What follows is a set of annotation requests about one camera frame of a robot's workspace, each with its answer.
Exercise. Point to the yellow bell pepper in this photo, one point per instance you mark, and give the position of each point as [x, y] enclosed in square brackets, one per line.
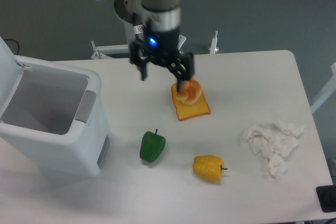
[209, 167]

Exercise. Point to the toast bread slice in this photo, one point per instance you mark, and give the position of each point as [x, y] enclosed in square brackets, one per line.
[184, 111]

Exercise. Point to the braided bread roll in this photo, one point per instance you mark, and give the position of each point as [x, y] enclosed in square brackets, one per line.
[189, 93]

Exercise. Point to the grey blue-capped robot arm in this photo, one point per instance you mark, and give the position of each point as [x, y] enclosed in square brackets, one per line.
[159, 15]

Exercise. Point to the white frame post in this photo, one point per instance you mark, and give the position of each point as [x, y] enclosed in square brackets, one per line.
[325, 92]

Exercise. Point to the crumpled white tissue paper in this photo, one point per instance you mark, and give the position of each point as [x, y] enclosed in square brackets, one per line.
[273, 141]

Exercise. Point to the white trash can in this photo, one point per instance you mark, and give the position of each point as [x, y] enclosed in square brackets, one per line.
[53, 113]

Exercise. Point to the green bell pepper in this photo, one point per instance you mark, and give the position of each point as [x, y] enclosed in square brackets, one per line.
[152, 146]

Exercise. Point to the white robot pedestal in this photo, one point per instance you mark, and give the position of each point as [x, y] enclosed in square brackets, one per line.
[125, 10]

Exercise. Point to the black device at edge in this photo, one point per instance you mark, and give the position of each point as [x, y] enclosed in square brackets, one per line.
[326, 197]

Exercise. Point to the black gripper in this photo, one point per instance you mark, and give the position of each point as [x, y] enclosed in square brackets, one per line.
[161, 49]

